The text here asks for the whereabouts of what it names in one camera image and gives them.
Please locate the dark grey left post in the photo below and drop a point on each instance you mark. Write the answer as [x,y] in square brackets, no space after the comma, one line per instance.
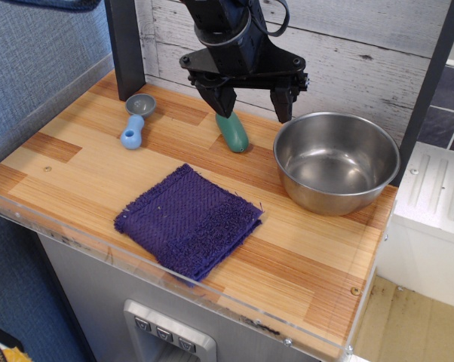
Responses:
[126,49]

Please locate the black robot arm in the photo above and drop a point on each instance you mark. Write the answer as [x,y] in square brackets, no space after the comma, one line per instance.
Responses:
[221,16]

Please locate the silver dispenser button panel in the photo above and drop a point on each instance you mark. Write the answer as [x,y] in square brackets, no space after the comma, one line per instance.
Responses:
[158,337]

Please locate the yellow object at corner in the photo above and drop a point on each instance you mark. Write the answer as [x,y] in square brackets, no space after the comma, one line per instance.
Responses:
[15,355]

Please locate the clear acrylic edge guard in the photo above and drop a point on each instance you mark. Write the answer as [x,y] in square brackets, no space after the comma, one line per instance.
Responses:
[258,301]

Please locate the purple folded cloth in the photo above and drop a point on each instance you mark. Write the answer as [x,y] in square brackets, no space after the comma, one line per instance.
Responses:
[189,224]

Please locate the white ridged drainboard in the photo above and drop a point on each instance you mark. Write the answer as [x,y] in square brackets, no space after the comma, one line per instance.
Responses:
[425,198]

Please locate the stainless steel bowl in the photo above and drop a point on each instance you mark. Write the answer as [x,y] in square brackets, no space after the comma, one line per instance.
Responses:
[334,164]

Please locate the blue and grey scoop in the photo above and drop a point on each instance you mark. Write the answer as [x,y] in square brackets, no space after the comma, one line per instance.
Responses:
[139,107]

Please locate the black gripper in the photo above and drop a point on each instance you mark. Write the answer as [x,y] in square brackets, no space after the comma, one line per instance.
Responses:
[244,58]

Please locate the green toy sausage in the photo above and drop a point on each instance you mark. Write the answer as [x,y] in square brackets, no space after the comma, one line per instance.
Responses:
[233,132]

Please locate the dark grey right post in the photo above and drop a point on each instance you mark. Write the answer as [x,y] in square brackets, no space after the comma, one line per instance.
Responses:
[426,93]

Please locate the dark grey post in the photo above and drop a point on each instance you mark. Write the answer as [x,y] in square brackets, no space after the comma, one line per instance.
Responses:
[126,49]
[426,93]

